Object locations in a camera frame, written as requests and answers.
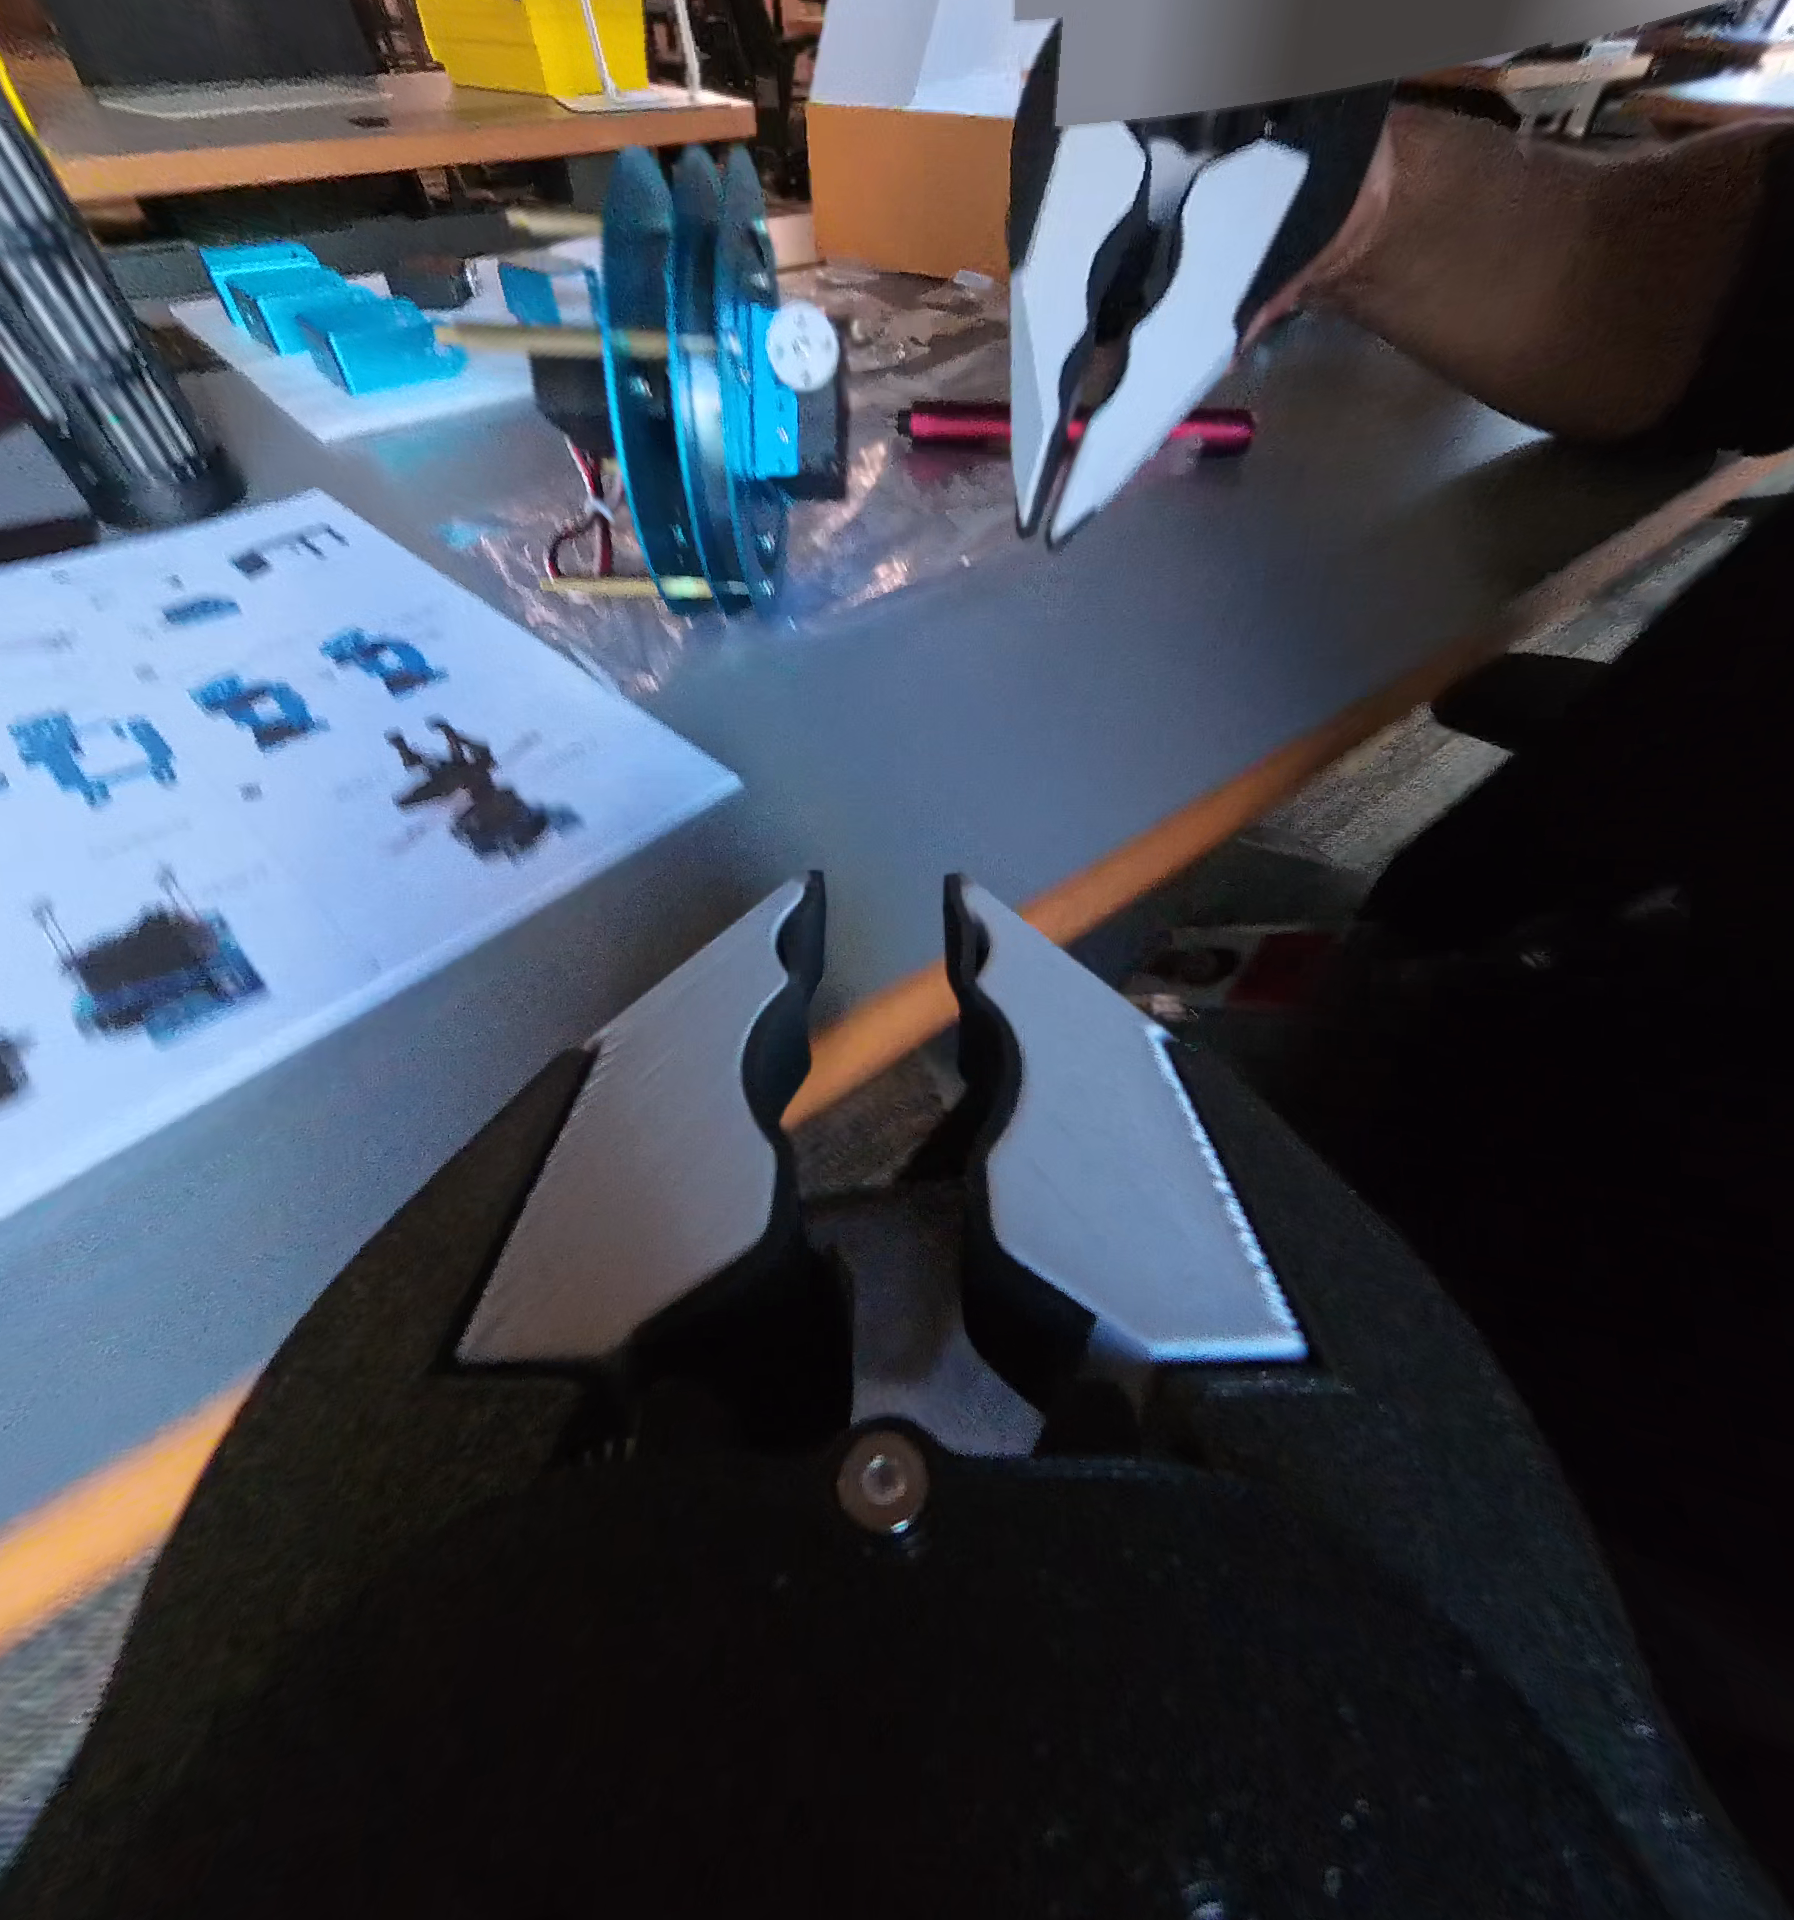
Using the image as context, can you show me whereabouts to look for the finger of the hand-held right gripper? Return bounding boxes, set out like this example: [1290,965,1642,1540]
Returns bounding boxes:
[1009,117,1159,539]
[1043,138,1317,551]

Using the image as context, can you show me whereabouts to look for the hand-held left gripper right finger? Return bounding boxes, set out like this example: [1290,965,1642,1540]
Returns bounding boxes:
[947,870,1312,1456]

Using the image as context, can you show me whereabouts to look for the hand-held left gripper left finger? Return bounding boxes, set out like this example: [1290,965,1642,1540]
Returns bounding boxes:
[453,870,857,1456]

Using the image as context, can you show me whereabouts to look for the red electric screwdriver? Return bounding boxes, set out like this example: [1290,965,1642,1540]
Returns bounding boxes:
[896,398,1261,455]

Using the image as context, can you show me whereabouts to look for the blue robot arm base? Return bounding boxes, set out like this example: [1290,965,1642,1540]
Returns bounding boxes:
[440,141,855,617]

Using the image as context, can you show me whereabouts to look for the person's right forearm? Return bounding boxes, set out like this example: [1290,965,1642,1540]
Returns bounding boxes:
[1558,106,1794,454]

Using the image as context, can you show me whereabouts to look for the grey desk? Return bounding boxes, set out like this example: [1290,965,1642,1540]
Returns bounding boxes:
[0,196,1794,1698]

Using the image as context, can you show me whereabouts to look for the person's right hand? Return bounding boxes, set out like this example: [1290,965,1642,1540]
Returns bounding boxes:
[1240,106,1559,410]

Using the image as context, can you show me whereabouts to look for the orange cardboard box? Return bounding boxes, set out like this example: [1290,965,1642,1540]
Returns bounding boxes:
[805,0,1056,278]

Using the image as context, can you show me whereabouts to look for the clear plastic bag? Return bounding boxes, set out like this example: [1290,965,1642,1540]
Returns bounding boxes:
[440,284,1290,678]

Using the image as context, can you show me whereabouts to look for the white instruction sheet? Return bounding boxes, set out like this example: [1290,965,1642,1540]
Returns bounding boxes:
[0,487,747,1261]

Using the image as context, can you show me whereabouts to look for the white metal stand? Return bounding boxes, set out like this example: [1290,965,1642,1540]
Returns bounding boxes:
[553,0,697,114]

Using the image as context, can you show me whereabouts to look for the person's legs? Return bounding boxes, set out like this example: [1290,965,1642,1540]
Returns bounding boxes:
[1212,451,1794,1920]

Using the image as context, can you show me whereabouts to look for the white foam sheet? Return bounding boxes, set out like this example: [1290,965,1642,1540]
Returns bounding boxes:
[169,256,613,447]

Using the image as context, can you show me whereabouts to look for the open laptop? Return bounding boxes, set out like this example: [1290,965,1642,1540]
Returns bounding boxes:
[33,0,396,124]

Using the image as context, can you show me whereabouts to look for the black screwdriver bit holder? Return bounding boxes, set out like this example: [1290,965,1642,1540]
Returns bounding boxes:
[0,0,245,529]

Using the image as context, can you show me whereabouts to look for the red black servo wire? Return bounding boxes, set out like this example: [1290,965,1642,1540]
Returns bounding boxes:
[546,451,637,579]

